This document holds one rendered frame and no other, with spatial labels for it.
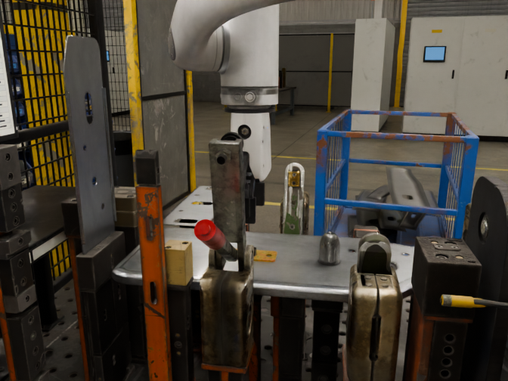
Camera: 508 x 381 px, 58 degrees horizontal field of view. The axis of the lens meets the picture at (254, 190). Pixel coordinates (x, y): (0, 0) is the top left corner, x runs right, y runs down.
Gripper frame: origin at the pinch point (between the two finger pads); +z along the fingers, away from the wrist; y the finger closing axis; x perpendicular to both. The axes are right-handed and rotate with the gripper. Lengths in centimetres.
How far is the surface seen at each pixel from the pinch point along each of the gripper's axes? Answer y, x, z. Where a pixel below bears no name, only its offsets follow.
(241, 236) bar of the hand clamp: -15.4, -1.5, -1.0
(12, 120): 20, 54, -11
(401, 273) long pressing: -2.3, -23.2, 8.4
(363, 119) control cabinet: 777, -72, 63
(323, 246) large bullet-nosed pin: -1.0, -11.6, 5.4
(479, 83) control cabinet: 756, -253, 1
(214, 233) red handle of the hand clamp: -26.2, -0.9, -5.2
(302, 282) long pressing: -7.6, -8.8, 8.4
